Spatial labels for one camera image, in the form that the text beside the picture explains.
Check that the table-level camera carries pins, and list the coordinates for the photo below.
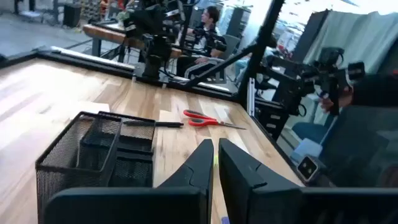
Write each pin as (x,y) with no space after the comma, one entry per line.
(308,168)

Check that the blue-grey office chair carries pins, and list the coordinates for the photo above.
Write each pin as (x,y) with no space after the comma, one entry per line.
(357,146)

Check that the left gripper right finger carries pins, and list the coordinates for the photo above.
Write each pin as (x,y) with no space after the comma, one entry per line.
(242,186)

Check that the black aluminium table frame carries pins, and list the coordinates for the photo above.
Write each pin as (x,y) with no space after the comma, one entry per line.
(261,37)

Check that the black pen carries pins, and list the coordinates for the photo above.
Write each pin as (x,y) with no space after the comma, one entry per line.
(149,124)

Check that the pale curtain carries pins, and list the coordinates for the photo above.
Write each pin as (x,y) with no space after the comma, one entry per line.
(357,34)

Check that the beige sticky note pad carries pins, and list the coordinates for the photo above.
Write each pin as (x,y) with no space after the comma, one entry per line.
(90,107)

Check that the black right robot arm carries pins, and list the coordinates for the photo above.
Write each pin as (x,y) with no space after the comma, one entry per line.
(155,53)

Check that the silver aluminium bracket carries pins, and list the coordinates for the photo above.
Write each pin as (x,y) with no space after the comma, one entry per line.
(251,96)

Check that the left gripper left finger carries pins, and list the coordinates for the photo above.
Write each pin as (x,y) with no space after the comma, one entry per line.
(192,174)

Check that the black mesh desk organizer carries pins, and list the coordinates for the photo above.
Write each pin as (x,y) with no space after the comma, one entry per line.
(62,155)

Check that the black bin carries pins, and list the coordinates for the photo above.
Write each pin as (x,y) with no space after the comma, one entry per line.
(72,15)

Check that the person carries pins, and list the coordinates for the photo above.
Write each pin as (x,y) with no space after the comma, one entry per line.
(208,18)

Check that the black controller box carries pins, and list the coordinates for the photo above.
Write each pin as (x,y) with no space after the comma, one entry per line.
(273,123)

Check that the purple sticky note pad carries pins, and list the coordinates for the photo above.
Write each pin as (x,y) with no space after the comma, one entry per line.
(225,221)

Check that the person's hand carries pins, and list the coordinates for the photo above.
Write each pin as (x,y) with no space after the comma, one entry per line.
(340,99)

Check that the black background robot arm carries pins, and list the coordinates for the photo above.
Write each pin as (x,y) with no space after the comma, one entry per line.
(211,39)

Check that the wooden background table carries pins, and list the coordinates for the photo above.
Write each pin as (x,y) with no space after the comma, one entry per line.
(102,32)

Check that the person's forearm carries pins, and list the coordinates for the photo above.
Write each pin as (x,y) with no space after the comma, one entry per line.
(376,90)

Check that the black cabinet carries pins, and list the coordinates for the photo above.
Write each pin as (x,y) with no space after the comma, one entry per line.
(239,21)

